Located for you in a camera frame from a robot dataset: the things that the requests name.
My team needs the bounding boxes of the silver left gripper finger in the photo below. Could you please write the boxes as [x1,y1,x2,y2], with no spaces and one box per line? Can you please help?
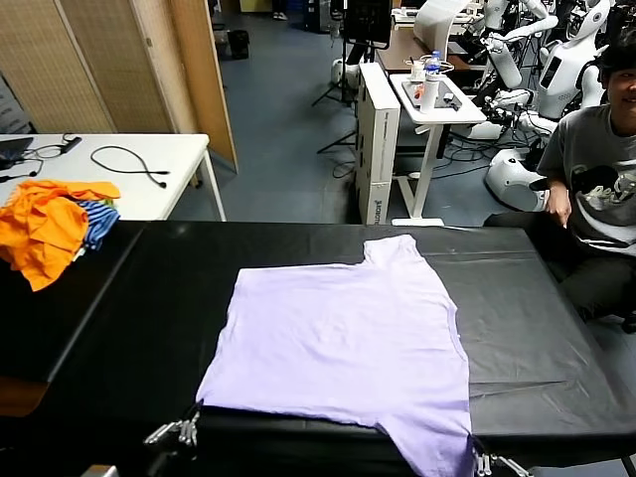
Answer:
[143,420,186,446]
[181,411,201,447]

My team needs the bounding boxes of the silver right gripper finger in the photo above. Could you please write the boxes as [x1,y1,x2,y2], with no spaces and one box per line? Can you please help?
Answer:
[471,444,491,477]
[489,454,521,477]

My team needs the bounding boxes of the lavender t-shirt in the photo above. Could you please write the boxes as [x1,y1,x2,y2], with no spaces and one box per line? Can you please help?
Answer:
[196,234,474,477]

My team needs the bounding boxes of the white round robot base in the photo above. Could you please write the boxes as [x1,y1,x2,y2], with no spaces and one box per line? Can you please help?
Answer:
[484,147,551,213]

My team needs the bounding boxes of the person right hand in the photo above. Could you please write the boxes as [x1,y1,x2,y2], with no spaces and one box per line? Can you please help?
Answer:
[544,188,573,230]

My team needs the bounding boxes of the blue striped garment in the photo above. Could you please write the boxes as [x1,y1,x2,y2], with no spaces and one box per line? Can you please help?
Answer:
[74,198,121,252]

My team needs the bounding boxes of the white table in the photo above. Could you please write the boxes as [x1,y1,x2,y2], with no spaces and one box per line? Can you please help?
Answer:
[0,132,228,223]

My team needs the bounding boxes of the orange garment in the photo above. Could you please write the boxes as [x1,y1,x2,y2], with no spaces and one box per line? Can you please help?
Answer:
[0,178,122,293]

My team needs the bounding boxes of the white standing desk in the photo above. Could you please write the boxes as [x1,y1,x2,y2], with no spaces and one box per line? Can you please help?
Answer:
[389,72,488,228]

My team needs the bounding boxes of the tall white cardboard box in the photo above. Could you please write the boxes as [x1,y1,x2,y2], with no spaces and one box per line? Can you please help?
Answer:
[356,62,401,226]

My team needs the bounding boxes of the black laptop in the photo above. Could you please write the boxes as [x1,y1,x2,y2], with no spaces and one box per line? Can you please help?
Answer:
[0,136,35,170]

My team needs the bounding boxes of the seated person grey shirt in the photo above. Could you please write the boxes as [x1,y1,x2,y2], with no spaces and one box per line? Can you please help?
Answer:
[484,29,636,324]

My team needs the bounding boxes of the white low robot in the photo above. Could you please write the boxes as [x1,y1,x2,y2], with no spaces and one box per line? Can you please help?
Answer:
[466,87,560,140]

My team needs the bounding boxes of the dark tray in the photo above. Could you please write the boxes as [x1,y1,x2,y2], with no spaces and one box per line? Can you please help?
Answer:
[400,79,463,111]

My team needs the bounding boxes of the white thermos bottle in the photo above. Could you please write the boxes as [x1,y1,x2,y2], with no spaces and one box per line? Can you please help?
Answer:
[420,69,441,114]

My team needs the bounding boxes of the wooden folding screen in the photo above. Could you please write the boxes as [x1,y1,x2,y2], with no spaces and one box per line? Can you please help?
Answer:
[0,0,239,174]

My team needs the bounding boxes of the black trash bin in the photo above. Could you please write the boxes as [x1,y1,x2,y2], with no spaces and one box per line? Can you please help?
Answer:
[227,29,249,61]

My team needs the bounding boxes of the small white floor unit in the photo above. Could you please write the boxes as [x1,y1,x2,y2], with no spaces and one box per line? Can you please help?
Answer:
[331,58,362,85]

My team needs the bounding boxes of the white cup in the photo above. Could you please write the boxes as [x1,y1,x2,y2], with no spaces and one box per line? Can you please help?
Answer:
[404,55,428,83]

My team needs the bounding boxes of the white humanoid robot dark face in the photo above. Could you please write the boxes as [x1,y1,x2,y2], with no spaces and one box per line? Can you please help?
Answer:
[539,0,612,120]

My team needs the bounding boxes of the brown wooden desk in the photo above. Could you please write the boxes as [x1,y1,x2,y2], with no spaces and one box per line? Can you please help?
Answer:
[375,27,491,76]

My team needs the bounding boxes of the white curved shell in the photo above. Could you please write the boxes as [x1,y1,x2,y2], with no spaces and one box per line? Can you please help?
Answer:
[414,0,471,56]

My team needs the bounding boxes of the black panel on tripod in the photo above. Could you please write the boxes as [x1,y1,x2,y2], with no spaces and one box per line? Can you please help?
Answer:
[311,0,394,155]

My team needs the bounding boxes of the black looped cable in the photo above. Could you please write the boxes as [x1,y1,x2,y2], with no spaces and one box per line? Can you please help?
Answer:
[89,144,171,189]

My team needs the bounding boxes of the thin black earphone cable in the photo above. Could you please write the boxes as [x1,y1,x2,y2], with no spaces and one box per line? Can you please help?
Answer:
[0,157,42,183]

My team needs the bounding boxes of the tangled black floor cables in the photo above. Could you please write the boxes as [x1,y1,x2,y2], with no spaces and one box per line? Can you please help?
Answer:
[436,136,498,180]

